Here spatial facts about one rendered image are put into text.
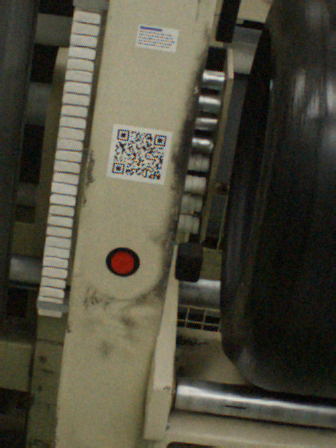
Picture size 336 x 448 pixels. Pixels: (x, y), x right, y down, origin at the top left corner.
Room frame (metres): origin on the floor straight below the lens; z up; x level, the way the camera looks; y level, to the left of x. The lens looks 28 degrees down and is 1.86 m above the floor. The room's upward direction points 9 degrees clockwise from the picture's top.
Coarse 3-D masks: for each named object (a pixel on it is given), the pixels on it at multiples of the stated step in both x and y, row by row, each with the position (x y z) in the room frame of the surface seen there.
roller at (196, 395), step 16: (176, 384) 1.38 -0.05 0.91; (192, 384) 1.36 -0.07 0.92; (208, 384) 1.37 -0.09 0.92; (224, 384) 1.37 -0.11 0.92; (176, 400) 1.35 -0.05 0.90; (192, 400) 1.35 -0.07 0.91; (208, 400) 1.35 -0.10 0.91; (224, 400) 1.35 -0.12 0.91; (240, 400) 1.35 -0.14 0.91; (256, 400) 1.36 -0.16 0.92; (272, 400) 1.36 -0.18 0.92; (288, 400) 1.36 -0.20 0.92; (304, 400) 1.37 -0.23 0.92; (320, 400) 1.37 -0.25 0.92; (240, 416) 1.35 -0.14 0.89; (256, 416) 1.35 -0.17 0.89; (272, 416) 1.35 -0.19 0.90; (288, 416) 1.35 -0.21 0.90; (304, 416) 1.35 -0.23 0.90; (320, 416) 1.35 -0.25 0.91
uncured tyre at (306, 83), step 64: (320, 0) 1.45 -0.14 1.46; (256, 64) 1.69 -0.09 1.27; (320, 64) 1.35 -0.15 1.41; (256, 128) 1.71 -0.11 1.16; (320, 128) 1.29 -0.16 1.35; (256, 192) 1.73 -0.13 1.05; (320, 192) 1.25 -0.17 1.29; (256, 256) 1.27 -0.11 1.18; (320, 256) 1.23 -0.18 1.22; (256, 320) 1.26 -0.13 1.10; (320, 320) 1.23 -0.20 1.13; (256, 384) 1.34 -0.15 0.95; (320, 384) 1.28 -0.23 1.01
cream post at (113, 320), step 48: (144, 0) 1.42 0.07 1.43; (192, 0) 1.42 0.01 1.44; (144, 48) 1.42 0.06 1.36; (192, 48) 1.42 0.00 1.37; (144, 96) 1.42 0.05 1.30; (192, 96) 1.42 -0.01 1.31; (96, 144) 1.42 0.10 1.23; (96, 192) 1.42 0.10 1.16; (144, 192) 1.42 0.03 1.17; (96, 240) 1.42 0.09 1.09; (144, 240) 1.42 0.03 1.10; (96, 288) 1.42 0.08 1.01; (144, 288) 1.42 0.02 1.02; (96, 336) 1.42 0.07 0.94; (144, 336) 1.42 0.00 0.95; (96, 384) 1.42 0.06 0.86; (144, 384) 1.42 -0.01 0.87; (96, 432) 1.42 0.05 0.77
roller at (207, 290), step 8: (200, 280) 1.65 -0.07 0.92; (208, 280) 1.65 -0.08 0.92; (216, 280) 1.66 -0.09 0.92; (184, 288) 1.63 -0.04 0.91; (192, 288) 1.63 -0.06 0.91; (200, 288) 1.63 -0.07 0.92; (208, 288) 1.63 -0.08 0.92; (216, 288) 1.64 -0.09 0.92; (184, 296) 1.63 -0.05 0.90; (192, 296) 1.63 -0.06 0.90; (200, 296) 1.63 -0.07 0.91; (208, 296) 1.63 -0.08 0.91; (216, 296) 1.63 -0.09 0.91; (192, 304) 1.63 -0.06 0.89; (200, 304) 1.63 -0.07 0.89; (208, 304) 1.63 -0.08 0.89; (216, 304) 1.63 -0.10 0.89
